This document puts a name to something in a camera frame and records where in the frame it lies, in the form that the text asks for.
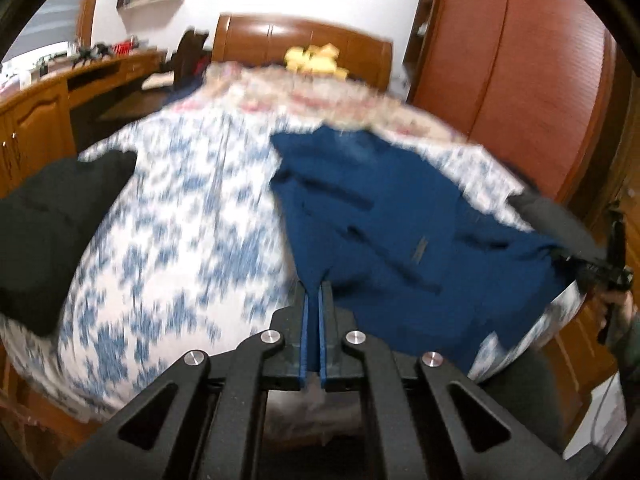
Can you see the dark desk chair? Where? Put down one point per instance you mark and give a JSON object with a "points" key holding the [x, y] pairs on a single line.
{"points": [[190, 55]]}

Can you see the wooden louvred wardrobe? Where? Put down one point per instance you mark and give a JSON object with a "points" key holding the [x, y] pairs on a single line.
{"points": [[500, 70]]}

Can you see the wooden window frame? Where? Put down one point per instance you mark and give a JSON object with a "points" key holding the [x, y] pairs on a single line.
{"points": [[92, 5]]}

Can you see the black folded garment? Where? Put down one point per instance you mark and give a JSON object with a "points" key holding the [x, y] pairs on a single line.
{"points": [[45, 240]]}

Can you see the grey window blind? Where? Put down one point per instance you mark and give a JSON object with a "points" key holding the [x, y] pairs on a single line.
{"points": [[40, 25]]}

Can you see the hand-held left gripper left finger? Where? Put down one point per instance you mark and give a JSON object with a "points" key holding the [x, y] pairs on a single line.
{"points": [[240, 385]]}

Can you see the person's right hand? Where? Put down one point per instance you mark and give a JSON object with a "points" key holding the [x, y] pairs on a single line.
{"points": [[620, 305]]}

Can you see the beige rose-print blanket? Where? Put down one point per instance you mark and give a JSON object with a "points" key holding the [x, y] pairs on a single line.
{"points": [[310, 100]]}

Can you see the blue floral bed sheet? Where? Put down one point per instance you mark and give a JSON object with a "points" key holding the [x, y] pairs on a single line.
{"points": [[180, 240]]}

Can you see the wooden bed headboard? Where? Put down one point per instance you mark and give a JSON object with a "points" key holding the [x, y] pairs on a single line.
{"points": [[260, 40]]}

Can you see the dark grey folded garment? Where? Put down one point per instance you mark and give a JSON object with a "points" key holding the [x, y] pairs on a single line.
{"points": [[555, 225]]}

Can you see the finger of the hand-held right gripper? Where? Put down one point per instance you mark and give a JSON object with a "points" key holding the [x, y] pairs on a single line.
{"points": [[575, 265]]}

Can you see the black tripod gadget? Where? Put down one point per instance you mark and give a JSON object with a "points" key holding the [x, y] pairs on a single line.
{"points": [[92, 52]]}

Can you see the person's grey trouser leg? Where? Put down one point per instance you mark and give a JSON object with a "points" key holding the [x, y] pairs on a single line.
{"points": [[525, 400]]}

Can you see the navy blue suit jacket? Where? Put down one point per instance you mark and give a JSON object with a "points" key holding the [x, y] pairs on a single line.
{"points": [[390, 240]]}

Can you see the red basket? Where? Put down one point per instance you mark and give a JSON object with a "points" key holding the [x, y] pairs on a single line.
{"points": [[125, 47]]}

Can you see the wooden door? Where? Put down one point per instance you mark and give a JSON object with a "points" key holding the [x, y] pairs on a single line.
{"points": [[622, 160]]}

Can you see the wooden desk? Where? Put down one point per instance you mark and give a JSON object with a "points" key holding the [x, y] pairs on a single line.
{"points": [[35, 120]]}

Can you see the yellow plush toy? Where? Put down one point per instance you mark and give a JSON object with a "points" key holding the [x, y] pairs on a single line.
{"points": [[315, 60]]}

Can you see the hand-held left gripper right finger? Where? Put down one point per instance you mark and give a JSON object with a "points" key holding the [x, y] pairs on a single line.
{"points": [[400, 390]]}

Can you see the person's right forearm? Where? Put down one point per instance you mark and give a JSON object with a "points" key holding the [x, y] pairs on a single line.
{"points": [[631, 335]]}

